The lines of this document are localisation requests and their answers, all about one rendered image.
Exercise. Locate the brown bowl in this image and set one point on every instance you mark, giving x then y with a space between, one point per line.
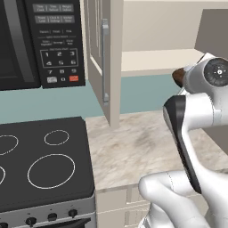
178 77

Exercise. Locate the black stove knob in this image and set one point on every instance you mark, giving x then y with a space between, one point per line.
2 225
52 216
72 213
30 221

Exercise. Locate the beige base cabinet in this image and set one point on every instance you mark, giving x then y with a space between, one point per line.
118 205

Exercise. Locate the black microwave oven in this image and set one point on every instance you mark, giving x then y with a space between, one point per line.
59 44

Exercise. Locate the open beige wall cabinet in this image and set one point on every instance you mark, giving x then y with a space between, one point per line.
160 59

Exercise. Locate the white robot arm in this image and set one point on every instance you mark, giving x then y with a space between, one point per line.
190 112

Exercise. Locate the black glass-top stove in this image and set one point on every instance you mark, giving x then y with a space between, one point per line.
44 160

